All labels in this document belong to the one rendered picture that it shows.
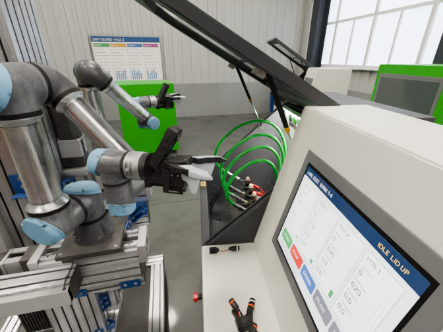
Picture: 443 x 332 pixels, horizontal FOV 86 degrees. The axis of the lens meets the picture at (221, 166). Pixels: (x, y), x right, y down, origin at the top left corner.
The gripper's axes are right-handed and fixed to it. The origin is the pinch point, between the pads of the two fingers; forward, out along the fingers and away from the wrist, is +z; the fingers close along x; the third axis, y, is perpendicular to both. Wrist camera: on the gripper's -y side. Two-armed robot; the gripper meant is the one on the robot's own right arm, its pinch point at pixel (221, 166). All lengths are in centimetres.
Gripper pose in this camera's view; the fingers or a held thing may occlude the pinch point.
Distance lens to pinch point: 57.1
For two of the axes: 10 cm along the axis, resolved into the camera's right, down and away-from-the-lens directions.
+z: 9.8, 0.9, -2.0
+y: -0.3, 9.6, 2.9
